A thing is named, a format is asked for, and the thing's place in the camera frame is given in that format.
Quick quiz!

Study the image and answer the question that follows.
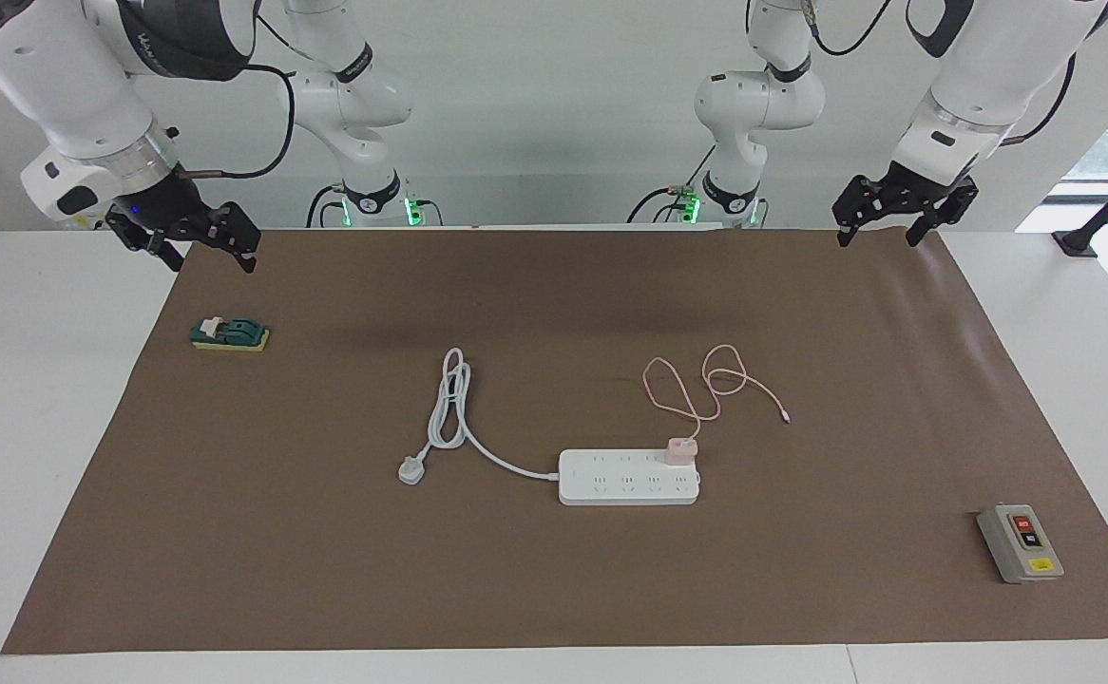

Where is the pink charging cable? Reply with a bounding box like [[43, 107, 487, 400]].
[[642, 344, 792, 443]]

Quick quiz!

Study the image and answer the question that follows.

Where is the white power strip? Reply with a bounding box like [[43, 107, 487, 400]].
[[558, 448, 701, 506]]

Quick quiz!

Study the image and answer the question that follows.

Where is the black angled stand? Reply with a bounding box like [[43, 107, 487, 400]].
[[1052, 154, 1108, 259]]

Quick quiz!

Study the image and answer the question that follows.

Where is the brown table mat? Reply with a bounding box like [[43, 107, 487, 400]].
[[1, 226, 1108, 656]]

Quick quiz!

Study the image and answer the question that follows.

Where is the black base cable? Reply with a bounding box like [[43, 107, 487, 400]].
[[305, 182, 351, 229], [626, 142, 718, 225]]

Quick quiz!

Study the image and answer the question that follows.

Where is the green knife switch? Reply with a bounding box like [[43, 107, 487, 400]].
[[190, 316, 271, 353]]

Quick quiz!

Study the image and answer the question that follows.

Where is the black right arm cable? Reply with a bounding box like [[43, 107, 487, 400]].
[[179, 62, 298, 181]]

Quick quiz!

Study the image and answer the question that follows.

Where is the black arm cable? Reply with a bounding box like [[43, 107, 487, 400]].
[[806, 0, 1079, 149], [179, 62, 298, 181]]

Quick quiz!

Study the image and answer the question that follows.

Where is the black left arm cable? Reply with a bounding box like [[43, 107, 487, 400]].
[[806, 0, 1079, 149]]

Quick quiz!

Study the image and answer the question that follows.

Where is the white power strip cord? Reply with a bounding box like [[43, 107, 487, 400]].
[[397, 348, 563, 486]]

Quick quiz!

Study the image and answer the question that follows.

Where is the grey on-off switch box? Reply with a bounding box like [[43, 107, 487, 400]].
[[977, 503, 1065, 584]]

